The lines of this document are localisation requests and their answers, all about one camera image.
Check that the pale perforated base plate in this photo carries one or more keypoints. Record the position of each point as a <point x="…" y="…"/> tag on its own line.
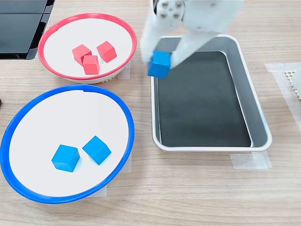
<point x="289" y="75"/>

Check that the steel tray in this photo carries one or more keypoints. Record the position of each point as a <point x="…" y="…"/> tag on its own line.
<point x="254" y="106"/>

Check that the black glossy device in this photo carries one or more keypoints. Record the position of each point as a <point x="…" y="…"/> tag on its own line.
<point x="18" y="30"/>

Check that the red-rimmed white plate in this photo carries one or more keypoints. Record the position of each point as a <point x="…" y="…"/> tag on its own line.
<point x="61" y="30"/>

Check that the small red cube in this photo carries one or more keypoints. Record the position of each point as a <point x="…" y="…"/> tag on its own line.
<point x="91" y="66"/>
<point x="107" y="51"/>
<point x="80" y="51"/>

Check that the blue-rimmed white plate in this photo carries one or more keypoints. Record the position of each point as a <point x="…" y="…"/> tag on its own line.
<point x="35" y="164"/>

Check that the translucent tape strip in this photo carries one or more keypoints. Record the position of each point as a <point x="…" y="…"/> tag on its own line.
<point x="264" y="160"/>
<point x="125" y="73"/>
<point x="241" y="161"/>
<point x="101" y="191"/>
<point x="127" y="166"/>

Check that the black tray mat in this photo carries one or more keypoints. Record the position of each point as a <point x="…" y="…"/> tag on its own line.
<point x="204" y="106"/>

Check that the small blue cube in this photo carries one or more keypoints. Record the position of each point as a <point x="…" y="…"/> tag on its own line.
<point x="160" y="66"/>
<point x="96" y="150"/>
<point x="64" y="157"/>

